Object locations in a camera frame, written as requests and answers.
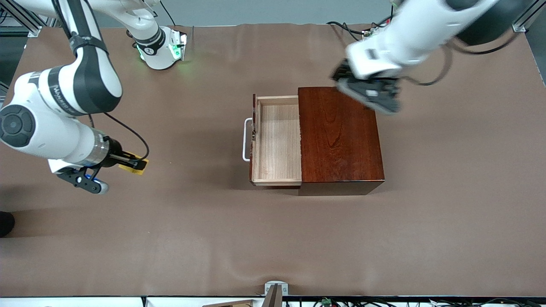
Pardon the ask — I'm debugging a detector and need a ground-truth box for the yellow block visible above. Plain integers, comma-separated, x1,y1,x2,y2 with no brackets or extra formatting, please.
119,158,150,176

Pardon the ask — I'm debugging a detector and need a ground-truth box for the light wood drawer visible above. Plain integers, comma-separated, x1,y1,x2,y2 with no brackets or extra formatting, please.
250,94,302,187

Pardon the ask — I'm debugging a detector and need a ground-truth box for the white metal drawer handle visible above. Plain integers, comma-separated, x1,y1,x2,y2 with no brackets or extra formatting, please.
242,118,253,162

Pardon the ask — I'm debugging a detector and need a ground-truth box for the dark red wooden cabinet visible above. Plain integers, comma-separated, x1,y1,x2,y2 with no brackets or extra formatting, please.
298,85,385,197

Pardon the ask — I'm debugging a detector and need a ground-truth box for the brown table cover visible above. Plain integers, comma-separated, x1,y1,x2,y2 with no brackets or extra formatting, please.
0,23,546,298

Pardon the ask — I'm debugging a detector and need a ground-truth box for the black shoe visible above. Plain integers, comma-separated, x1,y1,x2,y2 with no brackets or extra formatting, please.
0,211,15,238

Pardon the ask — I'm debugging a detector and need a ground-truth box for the light wooden board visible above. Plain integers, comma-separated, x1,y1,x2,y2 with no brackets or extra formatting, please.
202,299,255,307

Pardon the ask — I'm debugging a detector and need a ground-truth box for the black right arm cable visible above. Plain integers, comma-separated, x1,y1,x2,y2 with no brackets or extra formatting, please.
51,0,150,162

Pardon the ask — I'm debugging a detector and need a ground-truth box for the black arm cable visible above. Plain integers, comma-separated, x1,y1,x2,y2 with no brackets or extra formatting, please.
51,0,150,162
399,32,521,86

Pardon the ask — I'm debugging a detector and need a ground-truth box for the black left base cable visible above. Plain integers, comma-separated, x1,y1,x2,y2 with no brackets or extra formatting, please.
326,20,378,41

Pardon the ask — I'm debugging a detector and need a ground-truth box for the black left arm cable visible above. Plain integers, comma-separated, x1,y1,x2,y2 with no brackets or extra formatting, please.
399,32,521,86

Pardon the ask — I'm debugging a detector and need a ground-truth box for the aluminium extrusion frame profile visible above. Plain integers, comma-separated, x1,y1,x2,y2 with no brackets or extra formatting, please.
512,9,546,33
0,0,58,38

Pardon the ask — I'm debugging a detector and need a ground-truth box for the thin black right base cable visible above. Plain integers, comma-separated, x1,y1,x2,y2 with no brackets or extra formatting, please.
160,0,178,27

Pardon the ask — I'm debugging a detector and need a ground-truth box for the grey camera post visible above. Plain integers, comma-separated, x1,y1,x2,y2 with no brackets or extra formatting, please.
261,284,283,307

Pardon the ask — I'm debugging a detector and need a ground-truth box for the silver metal clamp bracket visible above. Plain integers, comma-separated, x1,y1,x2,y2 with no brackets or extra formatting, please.
264,281,289,296

